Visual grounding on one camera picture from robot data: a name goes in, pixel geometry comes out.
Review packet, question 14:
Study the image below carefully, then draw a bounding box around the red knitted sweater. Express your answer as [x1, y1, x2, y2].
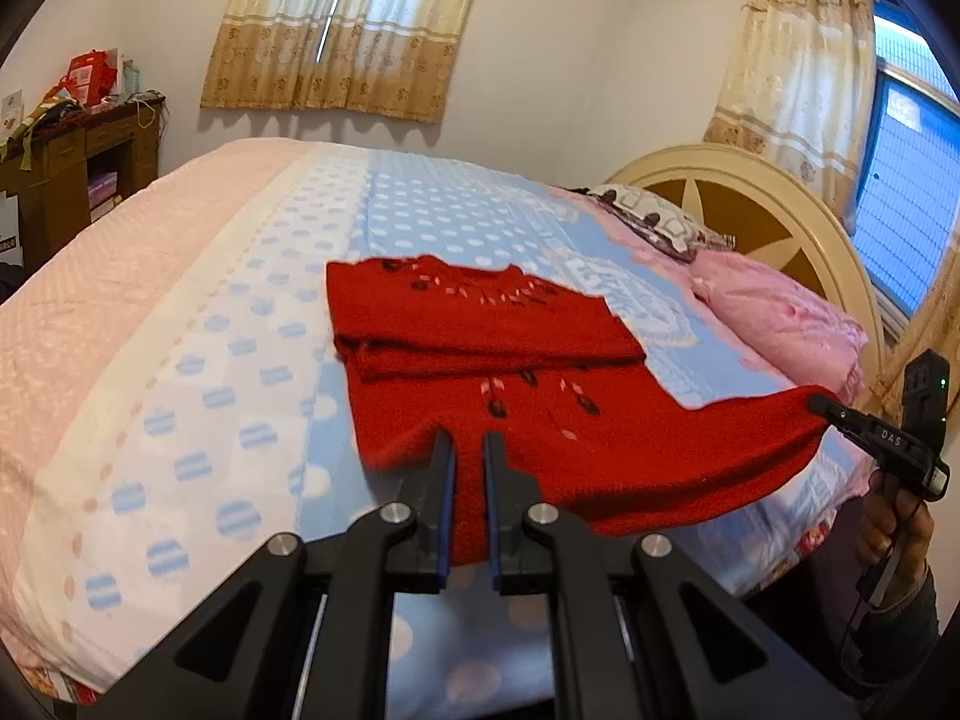
[325, 255, 827, 564]

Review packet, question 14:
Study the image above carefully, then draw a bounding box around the person's right hand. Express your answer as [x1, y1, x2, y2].
[854, 470, 934, 610]

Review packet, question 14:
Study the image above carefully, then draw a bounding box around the pink pillow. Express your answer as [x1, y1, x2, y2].
[690, 250, 869, 405]

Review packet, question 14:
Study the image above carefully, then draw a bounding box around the cream wooden headboard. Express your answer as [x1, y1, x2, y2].
[608, 143, 884, 382]

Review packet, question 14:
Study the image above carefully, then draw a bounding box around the blue screened window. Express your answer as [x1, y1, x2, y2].
[853, 0, 958, 330]

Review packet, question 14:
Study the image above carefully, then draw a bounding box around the blue pink dotted bed blanket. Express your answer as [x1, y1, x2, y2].
[0, 136, 875, 720]

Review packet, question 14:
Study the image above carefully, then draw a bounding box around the grey patterned pillow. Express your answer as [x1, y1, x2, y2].
[584, 184, 737, 263]

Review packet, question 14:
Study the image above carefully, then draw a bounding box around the beige curtain right window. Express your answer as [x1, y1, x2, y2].
[704, 0, 877, 232]

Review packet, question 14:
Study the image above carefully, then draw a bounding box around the dark wooden desk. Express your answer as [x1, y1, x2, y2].
[2, 91, 166, 273]

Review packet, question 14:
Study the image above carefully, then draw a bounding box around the red gift bag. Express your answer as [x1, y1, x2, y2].
[60, 50, 117, 107]

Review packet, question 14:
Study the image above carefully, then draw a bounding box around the beige patterned window curtain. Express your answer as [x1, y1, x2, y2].
[200, 0, 473, 125]

